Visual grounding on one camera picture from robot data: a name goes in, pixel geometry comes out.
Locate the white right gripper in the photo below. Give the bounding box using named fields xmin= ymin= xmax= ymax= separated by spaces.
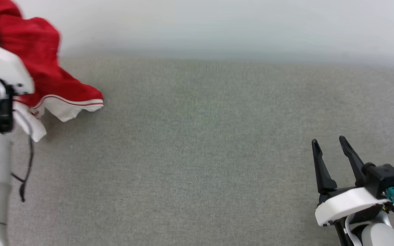
xmin=312 ymin=136 xmax=389 ymax=227

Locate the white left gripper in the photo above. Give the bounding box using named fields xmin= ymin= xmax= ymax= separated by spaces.
xmin=0 ymin=17 xmax=35 ymax=96

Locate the red and white jersey garment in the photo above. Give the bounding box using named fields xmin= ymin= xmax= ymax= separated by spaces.
xmin=0 ymin=0 xmax=104 ymax=142

